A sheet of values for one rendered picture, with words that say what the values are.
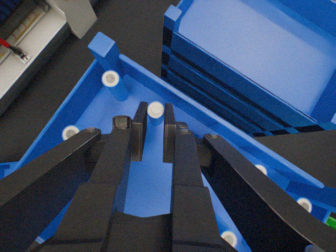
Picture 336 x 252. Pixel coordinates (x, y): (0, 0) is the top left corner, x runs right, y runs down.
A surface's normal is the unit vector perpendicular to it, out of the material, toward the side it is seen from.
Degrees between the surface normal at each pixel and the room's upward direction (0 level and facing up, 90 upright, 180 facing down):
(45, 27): 21
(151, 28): 0
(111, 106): 0
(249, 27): 0
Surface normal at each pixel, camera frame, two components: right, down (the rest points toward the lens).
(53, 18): 0.34, 0.11
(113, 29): 0.06, -0.11
